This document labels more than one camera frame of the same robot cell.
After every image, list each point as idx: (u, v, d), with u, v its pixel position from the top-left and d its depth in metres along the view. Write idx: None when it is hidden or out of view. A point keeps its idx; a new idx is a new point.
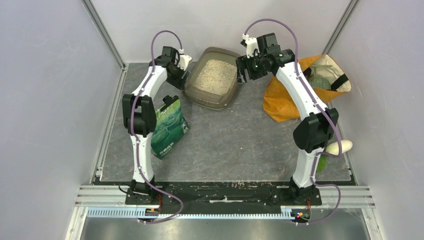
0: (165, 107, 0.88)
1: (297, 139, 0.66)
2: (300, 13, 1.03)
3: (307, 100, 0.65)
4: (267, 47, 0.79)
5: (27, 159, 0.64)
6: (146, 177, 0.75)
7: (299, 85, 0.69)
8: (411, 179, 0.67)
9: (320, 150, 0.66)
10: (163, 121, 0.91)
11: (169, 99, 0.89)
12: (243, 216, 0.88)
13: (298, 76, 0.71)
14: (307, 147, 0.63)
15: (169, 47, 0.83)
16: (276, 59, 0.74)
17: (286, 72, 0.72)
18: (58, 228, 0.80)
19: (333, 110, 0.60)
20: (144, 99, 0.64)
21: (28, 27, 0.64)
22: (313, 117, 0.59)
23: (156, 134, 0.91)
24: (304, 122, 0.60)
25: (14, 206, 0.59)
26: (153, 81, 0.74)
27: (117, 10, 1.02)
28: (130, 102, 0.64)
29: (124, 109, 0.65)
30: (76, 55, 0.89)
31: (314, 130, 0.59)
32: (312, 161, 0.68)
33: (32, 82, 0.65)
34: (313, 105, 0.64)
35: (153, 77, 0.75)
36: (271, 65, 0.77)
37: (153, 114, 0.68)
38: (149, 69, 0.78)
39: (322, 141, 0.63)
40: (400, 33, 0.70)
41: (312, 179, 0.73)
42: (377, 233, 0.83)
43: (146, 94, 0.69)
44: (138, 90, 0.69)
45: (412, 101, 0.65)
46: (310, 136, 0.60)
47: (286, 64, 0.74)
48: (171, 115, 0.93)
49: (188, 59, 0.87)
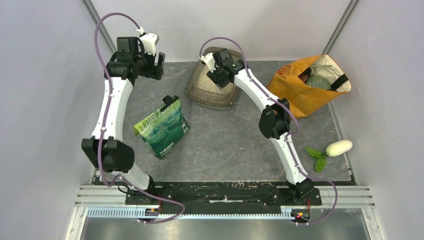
0: (165, 108, 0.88)
1: (262, 130, 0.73)
2: (299, 14, 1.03)
3: (261, 95, 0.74)
4: (221, 60, 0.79)
5: (27, 159, 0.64)
6: (141, 187, 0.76)
7: (254, 87, 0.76)
8: (411, 179, 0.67)
9: (286, 134, 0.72)
10: (163, 121, 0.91)
11: (169, 99, 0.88)
12: (243, 216, 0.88)
13: (251, 78, 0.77)
14: (273, 135, 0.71)
15: (125, 38, 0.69)
16: (231, 70, 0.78)
17: (240, 77, 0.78)
18: (58, 228, 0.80)
19: (284, 99, 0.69)
20: (110, 143, 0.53)
21: (28, 26, 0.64)
22: (268, 108, 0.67)
23: (156, 134, 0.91)
24: (262, 114, 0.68)
25: (14, 206, 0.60)
26: (114, 109, 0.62)
27: (117, 10, 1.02)
28: (93, 148, 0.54)
29: (88, 155, 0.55)
30: (76, 55, 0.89)
31: (272, 119, 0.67)
32: (287, 148, 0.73)
33: (32, 82, 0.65)
34: (266, 99, 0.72)
35: (113, 101, 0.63)
36: (228, 75, 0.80)
37: (126, 150, 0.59)
38: (106, 90, 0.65)
39: (283, 128, 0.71)
40: (401, 33, 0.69)
41: (301, 169, 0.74)
42: (377, 233, 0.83)
43: (111, 134, 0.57)
44: (99, 131, 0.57)
45: (412, 102, 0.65)
46: (271, 125, 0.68)
47: (239, 71, 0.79)
48: (171, 115, 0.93)
49: (154, 41, 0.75)
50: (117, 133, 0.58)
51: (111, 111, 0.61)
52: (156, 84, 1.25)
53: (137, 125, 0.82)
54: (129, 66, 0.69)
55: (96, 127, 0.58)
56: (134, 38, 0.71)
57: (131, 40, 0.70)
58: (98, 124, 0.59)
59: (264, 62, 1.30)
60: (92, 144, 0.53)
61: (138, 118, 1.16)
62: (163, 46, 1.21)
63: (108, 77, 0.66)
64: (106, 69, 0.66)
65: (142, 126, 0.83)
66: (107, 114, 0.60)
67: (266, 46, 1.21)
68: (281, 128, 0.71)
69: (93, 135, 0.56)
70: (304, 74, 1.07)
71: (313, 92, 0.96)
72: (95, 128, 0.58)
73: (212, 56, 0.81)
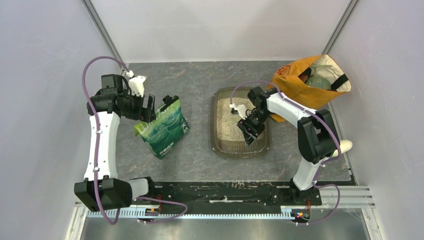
0: (165, 108, 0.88)
1: (303, 154, 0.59)
2: (299, 14, 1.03)
3: (296, 110, 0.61)
4: (254, 95, 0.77)
5: (28, 159, 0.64)
6: (143, 190, 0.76)
7: (289, 107, 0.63)
8: (411, 179, 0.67)
9: (326, 159, 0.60)
10: (163, 121, 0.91)
11: (169, 99, 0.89)
12: (242, 216, 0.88)
13: (283, 98, 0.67)
14: (315, 159, 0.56)
15: (110, 75, 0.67)
16: (263, 97, 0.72)
17: (272, 99, 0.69)
18: (58, 228, 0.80)
19: (324, 110, 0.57)
20: (105, 182, 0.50)
21: (28, 27, 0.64)
22: (305, 120, 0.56)
23: (156, 134, 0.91)
24: (300, 129, 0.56)
25: (14, 205, 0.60)
26: (105, 147, 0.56)
27: (117, 10, 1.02)
28: (88, 189, 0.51)
29: (84, 198, 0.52)
30: (76, 56, 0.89)
31: (311, 135, 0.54)
32: (316, 170, 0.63)
33: (33, 82, 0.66)
34: (302, 112, 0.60)
35: (102, 138, 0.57)
36: (261, 104, 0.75)
37: (123, 186, 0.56)
38: (93, 125, 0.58)
39: (330, 151, 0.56)
40: (400, 33, 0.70)
41: (314, 182, 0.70)
42: (377, 233, 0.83)
43: (105, 173, 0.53)
44: (91, 172, 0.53)
45: (411, 103, 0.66)
46: (312, 144, 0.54)
47: (271, 95, 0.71)
48: (171, 115, 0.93)
49: (142, 81, 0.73)
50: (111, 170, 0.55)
51: (102, 147, 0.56)
52: (156, 84, 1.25)
53: (137, 125, 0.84)
54: (114, 97, 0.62)
55: (88, 168, 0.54)
56: (119, 75, 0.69)
57: (116, 77, 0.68)
58: (90, 164, 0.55)
59: (264, 62, 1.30)
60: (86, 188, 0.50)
61: None
62: (163, 46, 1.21)
63: (95, 111, 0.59)
64: (91, 104, 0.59)
65: (142, 126, 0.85)
66: (98, 152, 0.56)
67: (265, 47, 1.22)
68: (328, 151, 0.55)
69: (85, 178, 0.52)
70: (304, 74, 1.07)
71: (312, 92, 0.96)
72: (87, 169, 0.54)
73: (247, 96, 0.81)
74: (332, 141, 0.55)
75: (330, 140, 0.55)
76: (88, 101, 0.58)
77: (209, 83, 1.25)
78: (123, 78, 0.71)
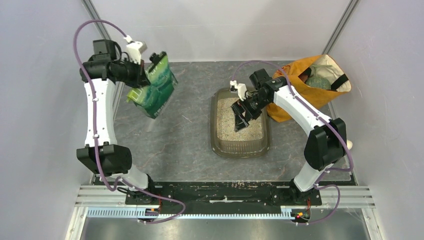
0: (154, 67, 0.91)
1: (308, 157, 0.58)
2: (299, 14, 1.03)
3: (308, 115, 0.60)
4: (259, 80, 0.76)
5: (28, 158, 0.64)
6: (142, 186, 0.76)
7: (299, 105, 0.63)
8: (411, 179, 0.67)
9: (330, 166, 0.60)
10: (153, 82, 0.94)
11: (156, 58, 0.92)
12: (243, 216, 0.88)
13: (294, 95, 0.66)
14: (320, 165, 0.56)
15: (102, 40, 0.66)
16: (272, 87, 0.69)
17: (281, 94, 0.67)
18: (58, 228, 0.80)
19: (338, 120, 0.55)
20: (106, 148, 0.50)
21: (28, 28, 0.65)
22: (318, 129, 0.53)
23: (149, 97, 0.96)
24: (310, 137, 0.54)
25: (14, 204, 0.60)
26: (104, 114, 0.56)
27: (116, 10, 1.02)
28: (90, 155, 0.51)
29: (87, 163, 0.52)
30: (76, 56, 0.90)
31: (322, 145, 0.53)
32: (319, 175, 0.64)
33: (33, 83, 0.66)
34: (315, 118, 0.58)
35: (100, 106, 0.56)
36: (267, 94, 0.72)
37: (123, 152, 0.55)
38: (89, 94, 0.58)
39: (336, 158, 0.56)
40: (400, 32, 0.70)
41: (315, 185, 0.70)
42: (377, 233, 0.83)
43: (104, 140, 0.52)
44: (92, 138, 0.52)
45: (411, 103, 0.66)
46: (320, 154, 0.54)
47: (280, 88, 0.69)
48: (160, 74, 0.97)
49: (138, 47, 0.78)
50: (111, 138, 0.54)
51: (101, 114, 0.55)
52: None
53: (130, 93, 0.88)
54: (107, 64, 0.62)
55: (88, 134, 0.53)
56: (111, 41, 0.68)
57: (108, 43, 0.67)
58: (89, 131, 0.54)
59: (264, 62, 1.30)
60: (88, 152, 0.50)
61: (138, 118, 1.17)
62: (163, 46, 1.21)
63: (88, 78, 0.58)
64: (84, 70, 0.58)
65: (135, 94, 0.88)
66: (97, 119, 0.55)
67: (265, 47, 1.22)
68: (334, 158, 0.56)
69: (86, 144, 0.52)
70: (304, 74, 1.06)
71: (313, 92, 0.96)
72: (86, 135, 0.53)
73: (250, 77, 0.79)
74: (340, 150, 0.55)
75: (339, 148, 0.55)
76: (81, 66, 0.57)
77: (209, 83, 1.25)
78: (115, 44, 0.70)
